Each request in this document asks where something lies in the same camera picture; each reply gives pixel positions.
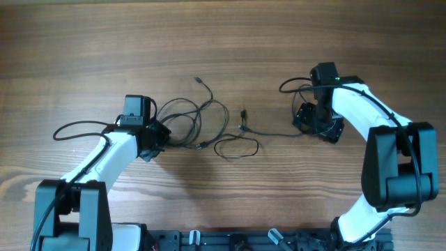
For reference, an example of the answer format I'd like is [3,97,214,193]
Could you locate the black usb cable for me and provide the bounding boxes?
[153,76,230,151]
[213,109,307,160]

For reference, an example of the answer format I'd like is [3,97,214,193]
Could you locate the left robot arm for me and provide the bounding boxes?
[30,95,171,250]

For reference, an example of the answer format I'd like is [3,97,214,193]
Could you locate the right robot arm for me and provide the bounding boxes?
[293,62,439,250]

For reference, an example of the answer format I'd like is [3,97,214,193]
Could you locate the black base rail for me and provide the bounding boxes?
[141,228,394,251]

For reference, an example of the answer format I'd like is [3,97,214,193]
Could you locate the right camera black cable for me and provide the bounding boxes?
[278,77,424,245]

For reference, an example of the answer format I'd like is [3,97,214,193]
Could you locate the camera black cable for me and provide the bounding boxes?
[278,77,424,245]
[29,120,121,251]

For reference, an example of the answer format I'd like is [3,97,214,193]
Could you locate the left camera black cable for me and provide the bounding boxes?
[29,120,121,251]

